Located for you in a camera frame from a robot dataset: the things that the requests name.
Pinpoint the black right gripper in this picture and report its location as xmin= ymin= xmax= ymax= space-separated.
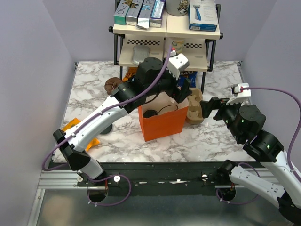
xmin=199 ymin=95 xmax=243 ymax=141

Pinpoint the black plastic cup lid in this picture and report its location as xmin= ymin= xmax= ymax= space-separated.
xmin=143 ymin=109 xmax=158 ymax=118

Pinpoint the orange paper gift bag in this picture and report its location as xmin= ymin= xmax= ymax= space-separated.
xmin=138 ymin=92 xmax=189 ymax=142

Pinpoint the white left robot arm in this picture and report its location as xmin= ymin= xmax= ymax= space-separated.
xmin=53 ymin=54 xmax=191 ymax=186

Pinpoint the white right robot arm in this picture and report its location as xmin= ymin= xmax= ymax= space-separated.
xmin=200 ymin=97 xmax=301 ymax=225

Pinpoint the blue Doritos chip bag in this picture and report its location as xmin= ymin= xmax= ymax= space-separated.
xmin=177 ymin=71 xmax=198 ymax=88

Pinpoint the brown cardboard cup carrier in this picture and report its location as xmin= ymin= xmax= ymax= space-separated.
xmin=186 ymin=88 xmax=204 ymax=125

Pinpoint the white printed paper cup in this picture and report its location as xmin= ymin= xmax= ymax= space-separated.
xmin=166 ymin=37 xmax=185 ymax=54

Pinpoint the orange snack bag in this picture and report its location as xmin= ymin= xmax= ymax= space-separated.
xmin=122 ymin=67 xmax=138 ymax=82

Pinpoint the cream two-tier shelf rack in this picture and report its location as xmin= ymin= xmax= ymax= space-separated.
xmin=108 ymin=0 xmax=223 ymax=94

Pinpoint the brown and white pouch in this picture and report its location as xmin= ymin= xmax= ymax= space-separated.
xmin=104 ymin=77 xmax=123 ymax=95

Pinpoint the blue razor package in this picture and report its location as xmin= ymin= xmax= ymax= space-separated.
xmin=189 ymin=0 xmax=218 ymax=32

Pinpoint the silver blue toothpaste box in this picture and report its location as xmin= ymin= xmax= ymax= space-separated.
xmin=137 ymin=0 xmax=155 ymax=29

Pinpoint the grey cartoon mug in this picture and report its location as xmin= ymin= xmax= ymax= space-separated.
xmin=166 ymin=0 xmax=190 ymax=16

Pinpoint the purple white toothpaste box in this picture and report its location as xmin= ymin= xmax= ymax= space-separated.
xmin=150 ymin=0 xmax=166 ymax=28

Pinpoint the teal toothpaste box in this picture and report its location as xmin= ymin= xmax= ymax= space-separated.
xmin=114 ymin=0 xmax=132 ymax=25

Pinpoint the orange snack packet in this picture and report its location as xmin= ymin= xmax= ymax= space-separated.
xmin=62 ymin=118 xmax=100 ymax=151

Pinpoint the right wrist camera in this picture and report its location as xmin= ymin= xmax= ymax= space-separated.
xmin=226 ymin=83 xmax=251 ymax=105

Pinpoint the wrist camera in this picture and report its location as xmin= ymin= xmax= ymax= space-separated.
xmin=226 ymin=83 xmax=251 ymax=105
xmin=167 ymin=49 xmax=190 ymax=80

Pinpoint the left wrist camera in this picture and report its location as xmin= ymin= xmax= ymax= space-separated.
xmin=167 ymin=49 xmax=190 ymax=80

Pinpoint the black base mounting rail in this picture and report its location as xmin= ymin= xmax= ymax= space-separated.
xmin=77 ymin=162 xmax=232 ymax=197

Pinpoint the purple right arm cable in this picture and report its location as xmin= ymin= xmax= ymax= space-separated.
xmin=216 ymin=87 xmax=301 ymax=205

